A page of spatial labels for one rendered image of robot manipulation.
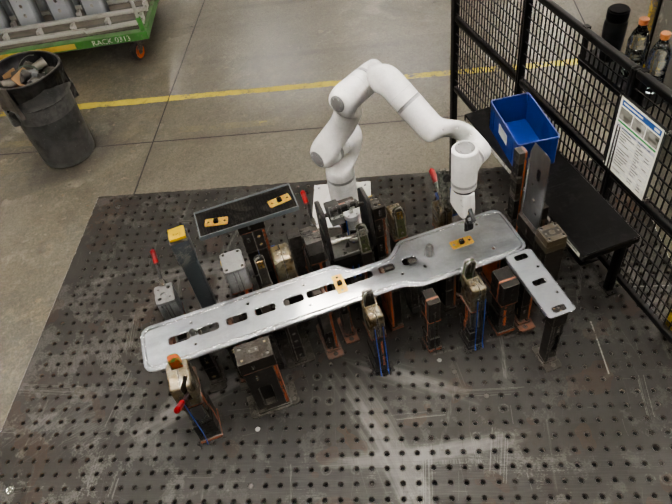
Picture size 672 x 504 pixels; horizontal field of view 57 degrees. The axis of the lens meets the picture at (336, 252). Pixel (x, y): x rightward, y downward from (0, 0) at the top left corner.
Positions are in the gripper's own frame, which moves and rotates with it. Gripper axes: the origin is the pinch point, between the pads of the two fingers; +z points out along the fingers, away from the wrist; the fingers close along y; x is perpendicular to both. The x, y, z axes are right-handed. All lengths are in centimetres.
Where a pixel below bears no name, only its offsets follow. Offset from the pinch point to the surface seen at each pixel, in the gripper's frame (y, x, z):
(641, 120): 10, 54, -29
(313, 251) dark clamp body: -15, -51, 8
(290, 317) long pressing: 7, -67, 12
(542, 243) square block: 14.3, 23.3, 8.9
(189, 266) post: -30, -96, 11
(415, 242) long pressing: -6.9, -15.1, 11.9
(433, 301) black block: 19.5, -19.8, 12.8
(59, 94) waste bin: -267, -163, 56
